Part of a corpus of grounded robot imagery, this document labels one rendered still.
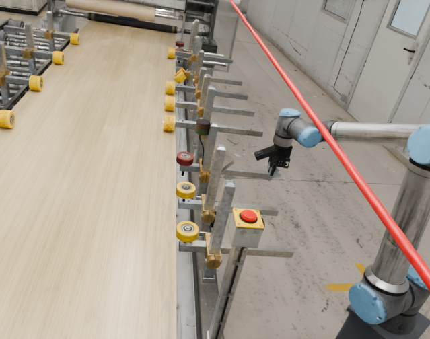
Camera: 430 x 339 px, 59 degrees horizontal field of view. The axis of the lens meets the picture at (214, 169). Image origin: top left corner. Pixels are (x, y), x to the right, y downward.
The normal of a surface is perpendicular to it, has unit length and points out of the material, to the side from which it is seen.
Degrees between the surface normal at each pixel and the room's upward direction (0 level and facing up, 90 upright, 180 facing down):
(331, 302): 0
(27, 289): 0
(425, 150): 83
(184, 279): 0
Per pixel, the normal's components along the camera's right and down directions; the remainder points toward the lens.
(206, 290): 0.17, -0.83
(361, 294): -0.87, 0.20
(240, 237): 0.09, 0.54
